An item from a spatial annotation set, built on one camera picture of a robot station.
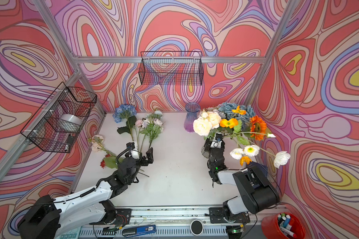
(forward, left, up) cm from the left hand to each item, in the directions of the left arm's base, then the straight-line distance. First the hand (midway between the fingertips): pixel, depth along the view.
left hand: (147, 148), depth 81 cm
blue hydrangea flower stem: (+37, +21, -9) cm, 43 cm away
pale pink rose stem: (+13, +38, -11) cm, 42 cm away
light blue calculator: (-38, +31, -14) cm, 51 cm away
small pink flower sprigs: (+22, +3, -8) cm, 24 cm away
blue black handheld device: (-37, 0, -11) cm, 38 cm away
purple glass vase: (+29, -26, +2) cm, 39 cm away
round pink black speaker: (-36, -26, -10) cm, 45 cm away
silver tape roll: (+4, +34, +17) cm, 39 cm away
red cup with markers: (-35, -64, -8) cm, 73 cm away
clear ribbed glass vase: (-1, -33, -5) cm, 33 cm away
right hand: (+8, -39, -2) cm, 40 cm away
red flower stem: (-3, +24, -12) cm, 27 cm away
